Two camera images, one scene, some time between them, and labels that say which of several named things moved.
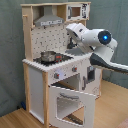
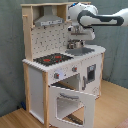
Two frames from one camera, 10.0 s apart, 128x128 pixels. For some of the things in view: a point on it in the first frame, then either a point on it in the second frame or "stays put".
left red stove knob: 56,75 stays put
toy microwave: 76,12 stays put
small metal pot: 48,56 to 73,44
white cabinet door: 90,79 stays put
